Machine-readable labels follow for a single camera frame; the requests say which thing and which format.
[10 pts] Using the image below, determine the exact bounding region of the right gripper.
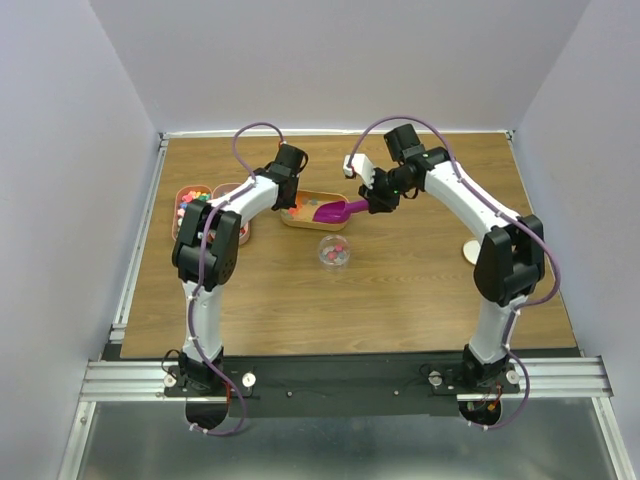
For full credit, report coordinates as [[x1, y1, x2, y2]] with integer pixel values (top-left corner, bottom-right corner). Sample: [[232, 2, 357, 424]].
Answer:
[[357, 166, 413, 214]]

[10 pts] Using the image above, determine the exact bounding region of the orange tray of star candies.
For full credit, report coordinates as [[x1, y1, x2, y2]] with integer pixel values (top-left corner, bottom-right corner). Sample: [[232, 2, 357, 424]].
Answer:
[[280, 190, 347, 232]]

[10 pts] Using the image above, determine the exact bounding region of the magenta plastic scoop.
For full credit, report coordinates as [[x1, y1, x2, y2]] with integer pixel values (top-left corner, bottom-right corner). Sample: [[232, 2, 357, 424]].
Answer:
[[313, 200, 369, 224]]

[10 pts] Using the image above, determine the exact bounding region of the clear plastic cup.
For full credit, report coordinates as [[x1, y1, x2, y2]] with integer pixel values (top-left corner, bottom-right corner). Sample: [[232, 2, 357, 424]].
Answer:
[[317, 234, 351, 271]]

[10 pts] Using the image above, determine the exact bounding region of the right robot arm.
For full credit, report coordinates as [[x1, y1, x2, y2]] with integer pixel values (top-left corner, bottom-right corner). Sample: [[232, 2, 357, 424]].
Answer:
[[343, 124, 545, 392]]

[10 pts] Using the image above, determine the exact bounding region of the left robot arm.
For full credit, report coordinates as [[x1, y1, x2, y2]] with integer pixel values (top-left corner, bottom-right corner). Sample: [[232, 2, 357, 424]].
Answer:
[[172, 143, 308, 395]]

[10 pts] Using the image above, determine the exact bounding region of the pink tray of wrapped candies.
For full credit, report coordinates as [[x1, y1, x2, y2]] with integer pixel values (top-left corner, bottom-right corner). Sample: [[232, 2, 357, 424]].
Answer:
[[171, 185, 212, 240]]

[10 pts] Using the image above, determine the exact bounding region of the pink tray of lollipops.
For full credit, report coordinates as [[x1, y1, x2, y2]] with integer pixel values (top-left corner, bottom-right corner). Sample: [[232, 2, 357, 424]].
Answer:
[[213, 182, 251, 246]]

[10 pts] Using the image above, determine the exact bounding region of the white round lid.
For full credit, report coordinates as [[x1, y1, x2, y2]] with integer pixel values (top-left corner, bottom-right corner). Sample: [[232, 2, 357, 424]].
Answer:
[[462, 239, 481, 265]]

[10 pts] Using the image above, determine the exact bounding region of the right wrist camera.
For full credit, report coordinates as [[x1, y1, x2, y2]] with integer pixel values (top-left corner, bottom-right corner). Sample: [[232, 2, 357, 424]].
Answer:
[[342, 153, 375, 189]]

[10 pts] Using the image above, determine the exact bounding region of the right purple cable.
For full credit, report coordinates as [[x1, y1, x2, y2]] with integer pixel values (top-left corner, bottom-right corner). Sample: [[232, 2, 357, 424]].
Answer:
[[349, 115, 564, 431]]

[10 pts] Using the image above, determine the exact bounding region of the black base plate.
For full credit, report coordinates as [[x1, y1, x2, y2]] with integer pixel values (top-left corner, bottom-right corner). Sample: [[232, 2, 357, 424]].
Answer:
[[164, 351, 526, 426]]

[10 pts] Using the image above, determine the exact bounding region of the aluminium frame rail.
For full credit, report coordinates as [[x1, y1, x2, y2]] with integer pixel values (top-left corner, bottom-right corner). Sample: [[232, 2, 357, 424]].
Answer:
[[59, 349, 636, 479]]

